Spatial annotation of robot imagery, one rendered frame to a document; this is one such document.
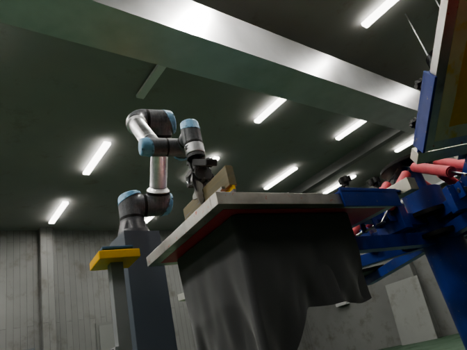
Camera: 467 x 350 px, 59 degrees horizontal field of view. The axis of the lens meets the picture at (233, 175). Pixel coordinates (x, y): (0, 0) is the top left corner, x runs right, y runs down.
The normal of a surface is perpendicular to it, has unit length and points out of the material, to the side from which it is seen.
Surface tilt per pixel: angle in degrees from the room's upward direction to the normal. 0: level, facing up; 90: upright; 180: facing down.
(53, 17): 180
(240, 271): 91
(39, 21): 180
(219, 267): 91
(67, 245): 90
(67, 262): 90
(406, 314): 82
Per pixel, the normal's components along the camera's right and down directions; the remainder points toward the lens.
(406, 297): -0.82, -0.21
